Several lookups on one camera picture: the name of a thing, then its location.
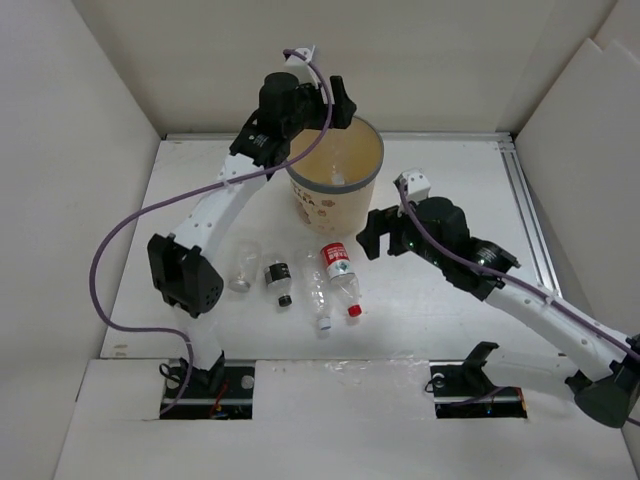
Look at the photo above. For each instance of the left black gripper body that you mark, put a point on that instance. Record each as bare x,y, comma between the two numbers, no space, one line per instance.
312,113

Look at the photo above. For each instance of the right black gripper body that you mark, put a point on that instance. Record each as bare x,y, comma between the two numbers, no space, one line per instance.
404,236

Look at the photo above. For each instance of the red label bottle red cap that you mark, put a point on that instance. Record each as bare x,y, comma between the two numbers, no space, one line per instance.
342,277

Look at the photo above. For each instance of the clear bottle white cap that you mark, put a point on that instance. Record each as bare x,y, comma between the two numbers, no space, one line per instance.
316,291
338,156

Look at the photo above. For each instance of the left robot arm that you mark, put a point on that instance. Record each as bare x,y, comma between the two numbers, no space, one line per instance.
182,262

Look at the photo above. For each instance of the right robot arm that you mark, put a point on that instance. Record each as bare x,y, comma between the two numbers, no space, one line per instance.
595,367

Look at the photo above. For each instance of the beige bin with grey rim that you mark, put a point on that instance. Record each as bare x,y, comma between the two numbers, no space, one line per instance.
333,185

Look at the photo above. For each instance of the clear crumpled bottle white cap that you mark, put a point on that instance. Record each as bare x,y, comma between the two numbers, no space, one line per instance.
316,291

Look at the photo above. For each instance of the small bottle with black cap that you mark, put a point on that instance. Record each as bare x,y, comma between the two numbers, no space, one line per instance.
278,279

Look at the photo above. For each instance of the clear jar with silver lid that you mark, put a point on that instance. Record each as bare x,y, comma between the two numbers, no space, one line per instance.
245,264

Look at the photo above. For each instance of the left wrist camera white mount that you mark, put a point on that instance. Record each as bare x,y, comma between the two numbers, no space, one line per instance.
297,62

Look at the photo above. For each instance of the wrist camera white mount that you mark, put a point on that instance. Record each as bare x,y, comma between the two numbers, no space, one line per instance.
414,185
297,62

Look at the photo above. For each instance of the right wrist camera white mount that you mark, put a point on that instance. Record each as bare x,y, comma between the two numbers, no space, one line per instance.
414,185

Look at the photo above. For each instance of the aluminium rail frame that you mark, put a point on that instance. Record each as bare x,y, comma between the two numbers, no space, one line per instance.
478,172

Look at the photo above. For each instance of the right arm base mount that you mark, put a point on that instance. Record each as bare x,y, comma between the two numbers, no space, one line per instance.
461,389

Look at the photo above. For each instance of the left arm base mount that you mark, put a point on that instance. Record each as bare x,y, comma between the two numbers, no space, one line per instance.
223,393

